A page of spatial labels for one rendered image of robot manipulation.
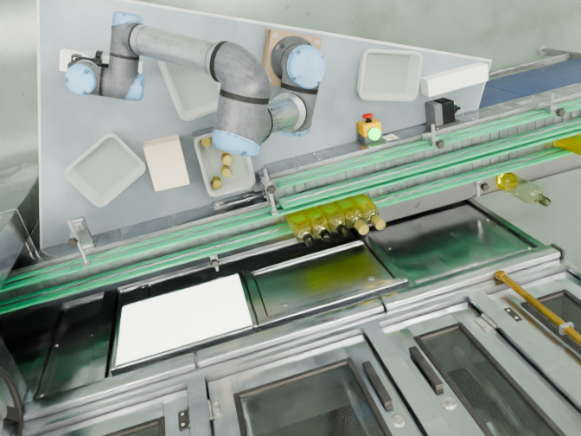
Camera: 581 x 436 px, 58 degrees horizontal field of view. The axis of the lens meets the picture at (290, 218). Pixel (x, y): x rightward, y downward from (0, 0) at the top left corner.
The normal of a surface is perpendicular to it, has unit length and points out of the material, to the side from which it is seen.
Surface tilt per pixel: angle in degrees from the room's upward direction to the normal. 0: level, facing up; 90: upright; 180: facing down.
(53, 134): 0
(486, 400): 90
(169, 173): 0
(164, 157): 0
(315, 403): 90
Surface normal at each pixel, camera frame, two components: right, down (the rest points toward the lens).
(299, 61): 0.23, 0.26
